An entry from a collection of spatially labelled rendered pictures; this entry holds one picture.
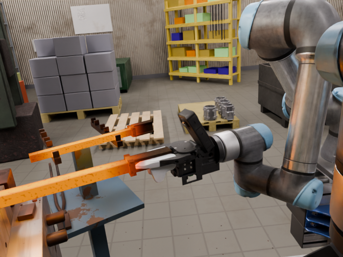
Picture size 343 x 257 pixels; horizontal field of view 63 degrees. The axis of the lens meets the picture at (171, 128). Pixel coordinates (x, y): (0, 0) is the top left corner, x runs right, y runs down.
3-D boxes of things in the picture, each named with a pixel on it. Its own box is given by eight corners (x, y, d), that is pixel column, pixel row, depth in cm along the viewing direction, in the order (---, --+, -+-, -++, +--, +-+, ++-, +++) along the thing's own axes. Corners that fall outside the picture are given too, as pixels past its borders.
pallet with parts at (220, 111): (243, 128, 367) (243, 105, 357) (186, 134, 360) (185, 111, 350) (219, 107, 472) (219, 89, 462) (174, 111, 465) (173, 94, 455)
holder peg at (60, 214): (65, 216, 70) (63, 207, 69) (66, 223, 67) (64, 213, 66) (48, 222, 68) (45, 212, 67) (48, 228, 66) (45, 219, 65)
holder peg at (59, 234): (67, 235, 63) (65, 226, 62) (68, 243, 60) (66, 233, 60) (48, 241, 61) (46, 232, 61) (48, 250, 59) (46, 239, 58)
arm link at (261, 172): (265, 208, 71) (266, 169, 67) (227, 193, 79) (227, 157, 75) (279, 194, 76) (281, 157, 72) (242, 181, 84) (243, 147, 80)
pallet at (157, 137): (164, 147, 327) (163, 138, 324) (93, 152, 327) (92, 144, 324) (164, 116, 445) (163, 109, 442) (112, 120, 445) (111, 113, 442)
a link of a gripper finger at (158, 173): (141, 191, 60) (179, 179, 64) (138, 166, 58) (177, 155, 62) (137, 185, 63) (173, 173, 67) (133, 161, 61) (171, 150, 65)
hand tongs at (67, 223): (48, 164, 144) (48, 162, 144) (57, 162, 146) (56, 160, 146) (58, 232, 93) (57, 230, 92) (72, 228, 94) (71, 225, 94)
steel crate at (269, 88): (309, 104, 446) (313, 58, 423) (351, 125, 349) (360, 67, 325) (255, 109, 446) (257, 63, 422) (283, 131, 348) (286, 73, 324)
